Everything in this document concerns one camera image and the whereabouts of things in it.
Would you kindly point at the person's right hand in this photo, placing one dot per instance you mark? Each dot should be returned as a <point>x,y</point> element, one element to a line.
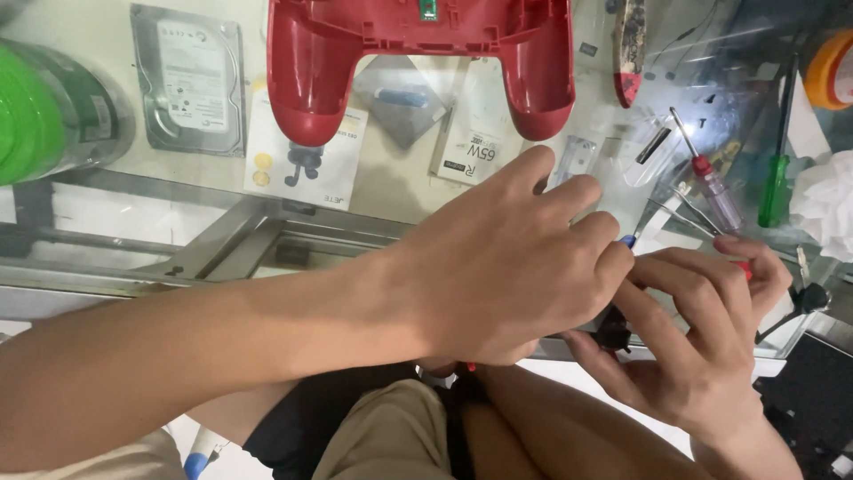
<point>706,360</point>

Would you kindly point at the person's left hand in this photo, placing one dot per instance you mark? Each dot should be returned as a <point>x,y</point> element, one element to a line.
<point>493,280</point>

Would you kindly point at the small red part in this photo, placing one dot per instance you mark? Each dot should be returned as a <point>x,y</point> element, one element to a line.
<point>744,270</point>

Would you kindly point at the small black plastic part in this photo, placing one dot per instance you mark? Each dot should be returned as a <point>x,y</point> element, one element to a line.
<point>610,330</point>

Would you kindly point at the small blue-tipped tool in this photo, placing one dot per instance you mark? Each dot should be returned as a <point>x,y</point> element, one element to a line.
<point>628,241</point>

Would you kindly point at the white paper strip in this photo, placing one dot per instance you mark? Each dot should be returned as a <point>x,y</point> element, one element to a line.
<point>656,241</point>

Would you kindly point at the metal tweezers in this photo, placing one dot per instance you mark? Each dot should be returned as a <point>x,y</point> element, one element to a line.
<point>693,217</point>

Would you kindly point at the small clear packet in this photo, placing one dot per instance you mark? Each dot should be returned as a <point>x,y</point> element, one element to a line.
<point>574,160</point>

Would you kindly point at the white charger box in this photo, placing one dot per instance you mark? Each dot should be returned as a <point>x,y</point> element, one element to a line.
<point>476,133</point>

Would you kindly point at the person's right leg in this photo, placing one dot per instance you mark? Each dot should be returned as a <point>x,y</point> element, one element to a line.
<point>566,433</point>

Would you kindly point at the beige shorts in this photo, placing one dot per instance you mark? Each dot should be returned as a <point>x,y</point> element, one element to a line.
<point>386,433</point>

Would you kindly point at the crumpled white tissue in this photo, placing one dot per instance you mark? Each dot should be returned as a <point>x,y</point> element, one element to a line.
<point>826,200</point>

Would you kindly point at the grey pouch with blue item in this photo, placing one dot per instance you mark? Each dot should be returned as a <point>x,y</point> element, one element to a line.
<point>400,100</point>

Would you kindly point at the clear bag with black part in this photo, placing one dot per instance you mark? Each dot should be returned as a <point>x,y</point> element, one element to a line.
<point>650,150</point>

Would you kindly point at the white earphone box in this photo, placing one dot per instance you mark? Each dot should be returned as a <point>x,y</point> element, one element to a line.
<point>306,166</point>

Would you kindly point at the red game controller shell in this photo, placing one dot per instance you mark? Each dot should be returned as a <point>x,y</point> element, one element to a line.
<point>306,73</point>

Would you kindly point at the small green circuit board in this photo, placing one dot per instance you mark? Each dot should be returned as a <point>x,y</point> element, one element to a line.
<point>428,8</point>

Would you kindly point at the orange tape roll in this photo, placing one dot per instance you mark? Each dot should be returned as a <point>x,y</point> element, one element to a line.
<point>826,70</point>

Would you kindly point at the white and blue stool leg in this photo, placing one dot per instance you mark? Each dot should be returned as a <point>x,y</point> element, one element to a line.
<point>200,457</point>

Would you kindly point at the silver hard disk drive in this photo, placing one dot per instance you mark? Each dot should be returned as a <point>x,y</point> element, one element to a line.
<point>190,80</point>

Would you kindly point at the green tape spool container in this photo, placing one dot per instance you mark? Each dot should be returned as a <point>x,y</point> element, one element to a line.
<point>46,113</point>

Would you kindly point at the metal table frame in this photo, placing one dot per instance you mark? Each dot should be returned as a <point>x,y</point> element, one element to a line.
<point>220,246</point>

